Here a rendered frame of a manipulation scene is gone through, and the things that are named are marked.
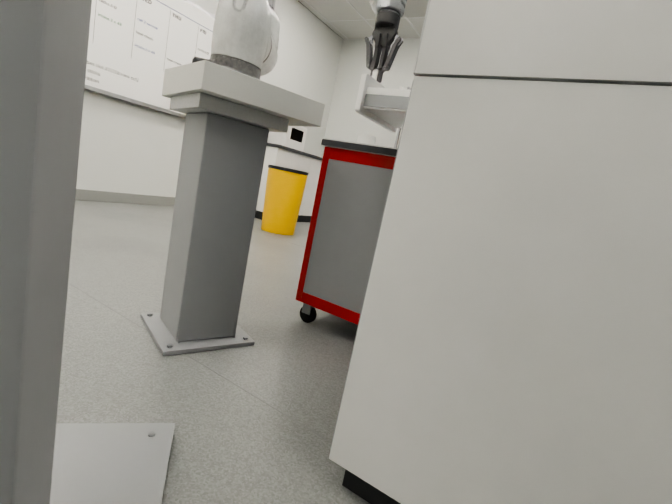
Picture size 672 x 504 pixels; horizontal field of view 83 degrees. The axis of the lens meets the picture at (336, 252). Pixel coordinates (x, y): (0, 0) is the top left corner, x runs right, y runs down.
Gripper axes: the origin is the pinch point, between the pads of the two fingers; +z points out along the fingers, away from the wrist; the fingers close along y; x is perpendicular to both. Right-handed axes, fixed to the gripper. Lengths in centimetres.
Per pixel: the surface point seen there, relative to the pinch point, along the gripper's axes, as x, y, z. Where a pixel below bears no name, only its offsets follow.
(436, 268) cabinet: -52, 47, 44
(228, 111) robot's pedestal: -36.1, -24.2, 20.5
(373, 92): -9.5, 5.4, 5.7
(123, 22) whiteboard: 86, -302, -64
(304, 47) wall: 332, -303, -140
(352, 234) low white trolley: 14, -4, 51
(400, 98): -9.7, 14.5, 6.9
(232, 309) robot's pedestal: -23, -23, 82
